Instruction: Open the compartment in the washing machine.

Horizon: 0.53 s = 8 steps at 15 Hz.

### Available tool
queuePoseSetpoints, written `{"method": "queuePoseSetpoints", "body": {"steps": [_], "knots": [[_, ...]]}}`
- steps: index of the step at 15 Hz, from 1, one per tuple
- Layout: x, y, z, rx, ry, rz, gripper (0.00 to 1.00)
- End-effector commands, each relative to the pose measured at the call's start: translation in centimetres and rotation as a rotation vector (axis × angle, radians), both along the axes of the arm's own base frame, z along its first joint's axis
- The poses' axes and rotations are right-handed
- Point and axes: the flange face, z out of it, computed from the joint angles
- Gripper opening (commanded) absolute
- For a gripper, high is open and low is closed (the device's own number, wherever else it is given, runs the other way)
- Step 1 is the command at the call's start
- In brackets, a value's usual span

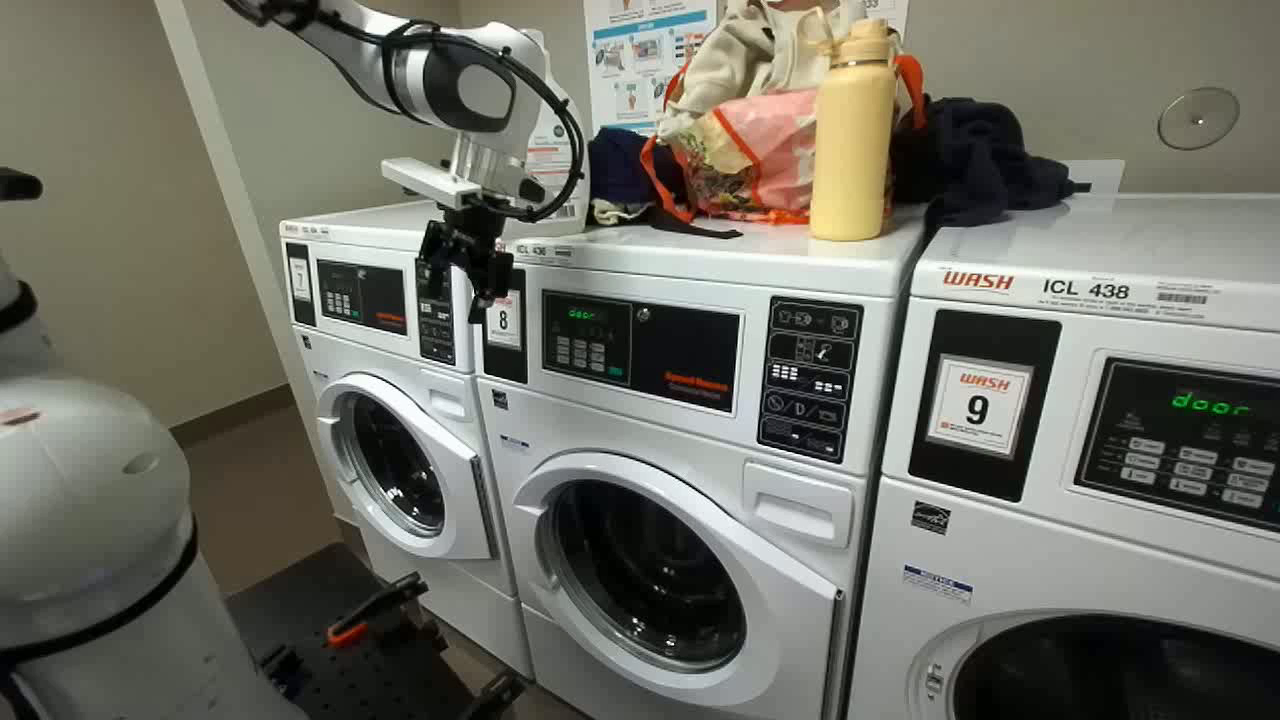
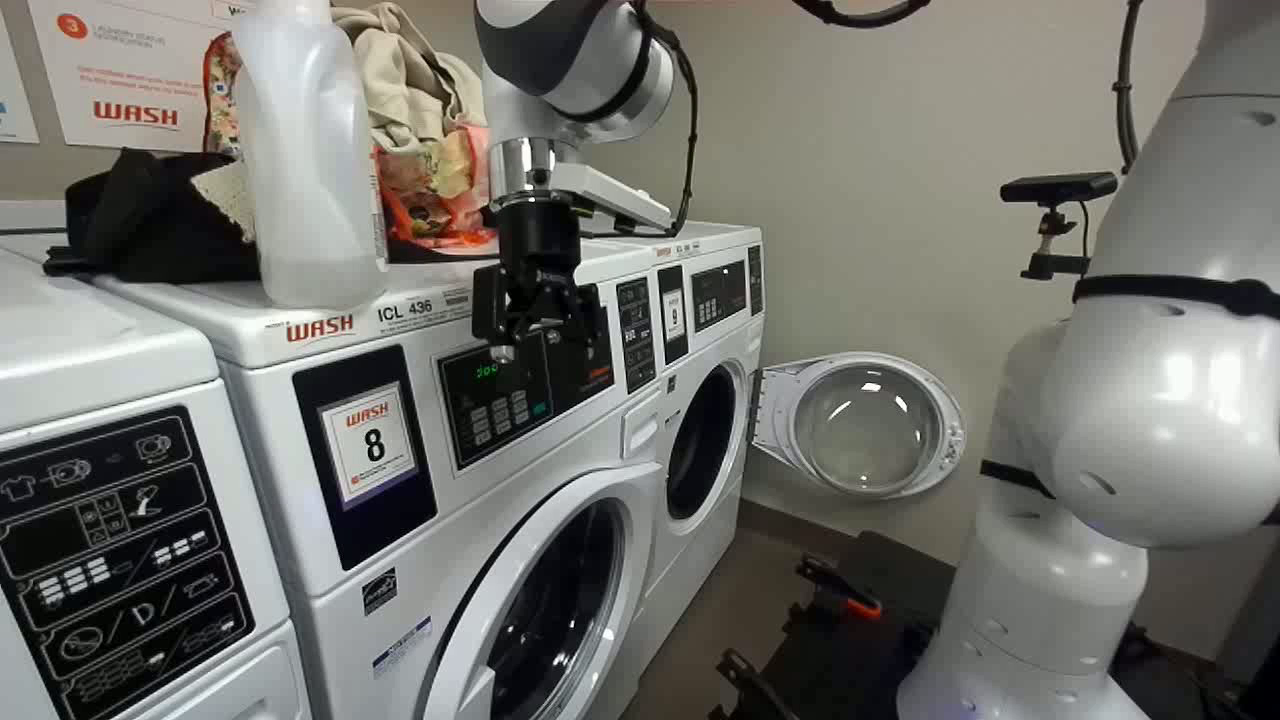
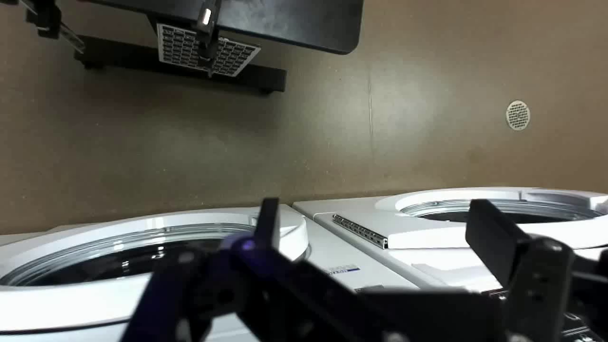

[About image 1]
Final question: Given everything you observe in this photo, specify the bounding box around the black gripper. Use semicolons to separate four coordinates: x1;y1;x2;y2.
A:
421;205;517;321

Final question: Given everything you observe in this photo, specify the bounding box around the white washing machine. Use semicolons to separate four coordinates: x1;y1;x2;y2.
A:
281;199;530;673
847;192;1280;720
481;219;920;720

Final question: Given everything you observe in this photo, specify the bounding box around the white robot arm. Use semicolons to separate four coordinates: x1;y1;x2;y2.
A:
0;0;572;720

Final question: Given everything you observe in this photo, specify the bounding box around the pile of clothes in bag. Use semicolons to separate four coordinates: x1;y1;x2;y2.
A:
638;29;928;240

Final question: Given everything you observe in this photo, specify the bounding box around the yellow water bottle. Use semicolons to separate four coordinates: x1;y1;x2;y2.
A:
809;18;896;240

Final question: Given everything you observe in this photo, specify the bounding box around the black base platform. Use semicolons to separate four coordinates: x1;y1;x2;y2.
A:
226;542;522;720

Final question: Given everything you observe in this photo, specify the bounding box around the dark navy cloth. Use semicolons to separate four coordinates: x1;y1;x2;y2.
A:
887;96;1089;227

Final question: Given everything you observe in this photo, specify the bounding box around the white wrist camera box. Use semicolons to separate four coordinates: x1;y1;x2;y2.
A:
381;154;481;212

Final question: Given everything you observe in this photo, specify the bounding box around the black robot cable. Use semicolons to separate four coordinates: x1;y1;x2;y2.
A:
374;16;591;227

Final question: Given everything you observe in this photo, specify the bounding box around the wall instruction poster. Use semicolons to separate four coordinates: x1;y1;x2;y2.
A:
585;0;912;131

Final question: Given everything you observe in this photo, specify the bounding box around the orange handled clamp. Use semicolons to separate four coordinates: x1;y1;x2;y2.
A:
324;570;429;653

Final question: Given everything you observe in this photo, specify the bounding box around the round wall cover plate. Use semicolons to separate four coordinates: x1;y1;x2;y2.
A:
1155;88;1238;151

